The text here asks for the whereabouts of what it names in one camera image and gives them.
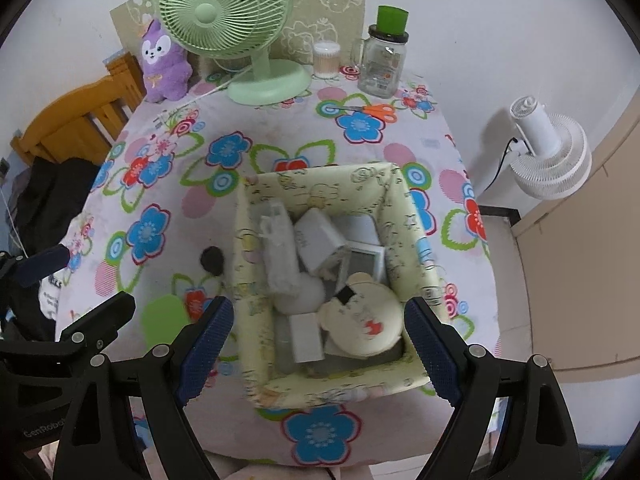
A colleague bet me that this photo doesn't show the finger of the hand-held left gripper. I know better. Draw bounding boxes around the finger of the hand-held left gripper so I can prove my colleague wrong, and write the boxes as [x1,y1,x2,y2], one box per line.
[59,291,137,356]
[0,244,71,288]

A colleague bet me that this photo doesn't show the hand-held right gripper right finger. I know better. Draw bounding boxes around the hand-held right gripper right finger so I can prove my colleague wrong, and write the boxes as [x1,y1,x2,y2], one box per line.
[404,297,586,480]

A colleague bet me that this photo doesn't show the cream round compact mirror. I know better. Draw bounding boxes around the cream round compact mirror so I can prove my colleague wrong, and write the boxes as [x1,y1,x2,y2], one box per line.
[319,272,403,358]

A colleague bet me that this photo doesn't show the yellow printed fabric storage box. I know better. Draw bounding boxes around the yellow printed fabric storage box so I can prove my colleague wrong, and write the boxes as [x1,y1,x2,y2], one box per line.
[234,162,451,409]

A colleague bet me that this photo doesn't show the white fan cable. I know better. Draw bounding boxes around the white fan cable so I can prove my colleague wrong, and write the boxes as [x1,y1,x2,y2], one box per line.
[155,77,251,116]

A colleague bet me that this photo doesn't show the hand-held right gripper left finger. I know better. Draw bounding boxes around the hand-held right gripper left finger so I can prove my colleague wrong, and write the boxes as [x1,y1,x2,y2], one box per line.
[52,296,236,480]

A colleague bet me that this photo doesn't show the orange scissors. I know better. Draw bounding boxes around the orange scissors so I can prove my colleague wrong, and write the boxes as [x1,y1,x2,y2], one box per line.
[345,103,398,122]

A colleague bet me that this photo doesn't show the clear plastic item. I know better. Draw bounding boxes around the clear plastic item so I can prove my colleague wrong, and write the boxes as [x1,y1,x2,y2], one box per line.
[259,200,303,293]

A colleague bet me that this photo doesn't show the floral tablecloth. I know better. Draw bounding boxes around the floral tablecloth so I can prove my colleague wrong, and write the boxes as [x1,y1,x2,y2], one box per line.
[37,67,503,468]

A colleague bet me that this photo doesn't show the black fan cable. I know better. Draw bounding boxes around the black fan cable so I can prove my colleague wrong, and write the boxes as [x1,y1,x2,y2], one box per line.
[482,137,518,193]

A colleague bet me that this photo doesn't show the wooden furniture frame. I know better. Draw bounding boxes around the wooden furniture frame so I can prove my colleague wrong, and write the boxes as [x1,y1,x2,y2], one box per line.
[11,52,146,166]

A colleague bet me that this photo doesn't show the purple plush toy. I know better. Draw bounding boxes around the purple plush toy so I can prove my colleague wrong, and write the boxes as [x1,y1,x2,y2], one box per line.
[139,19,193,103]

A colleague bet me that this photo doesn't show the small white box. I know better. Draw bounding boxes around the small white box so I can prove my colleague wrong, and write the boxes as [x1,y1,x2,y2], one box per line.
[289,312,326,363]

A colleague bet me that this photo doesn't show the white square box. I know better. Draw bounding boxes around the white square box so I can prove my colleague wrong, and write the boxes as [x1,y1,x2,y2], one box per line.
[345,214,381,248]

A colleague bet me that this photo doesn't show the glass jar with green lid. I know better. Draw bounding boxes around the glass jar with green lid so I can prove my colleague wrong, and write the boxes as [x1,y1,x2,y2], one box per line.
[356,5,410,98]

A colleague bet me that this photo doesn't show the black cloth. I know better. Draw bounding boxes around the black cloth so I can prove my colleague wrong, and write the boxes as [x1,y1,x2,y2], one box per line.
[10,157,101,256]

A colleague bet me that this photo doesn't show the white fan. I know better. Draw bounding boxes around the white fan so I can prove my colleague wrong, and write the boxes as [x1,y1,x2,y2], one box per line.
[509,95,593,202]

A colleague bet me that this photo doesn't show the cotton swab container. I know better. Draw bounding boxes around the cotton swab container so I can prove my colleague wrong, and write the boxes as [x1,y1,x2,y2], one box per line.
[312,41,342,80]

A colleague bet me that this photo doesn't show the large white box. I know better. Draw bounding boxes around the large white box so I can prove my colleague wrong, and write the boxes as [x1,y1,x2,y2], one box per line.
[292,208,348,276]

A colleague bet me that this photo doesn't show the green desk fan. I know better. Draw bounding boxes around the green desk fan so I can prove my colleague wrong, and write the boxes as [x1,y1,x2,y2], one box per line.
[159,0,312,107]

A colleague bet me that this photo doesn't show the beige wooden cabinet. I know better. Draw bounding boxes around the beige wooden cabinet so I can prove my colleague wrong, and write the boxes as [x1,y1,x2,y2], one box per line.
[510,105,640,451]

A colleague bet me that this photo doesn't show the small black object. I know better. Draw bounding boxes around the small black object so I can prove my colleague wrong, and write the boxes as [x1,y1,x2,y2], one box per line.
[200,246,224,277]

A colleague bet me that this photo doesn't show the white cylindrical roll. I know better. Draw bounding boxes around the white cylindrical roll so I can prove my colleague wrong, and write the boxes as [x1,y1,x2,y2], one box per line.
[274,275,327,315]

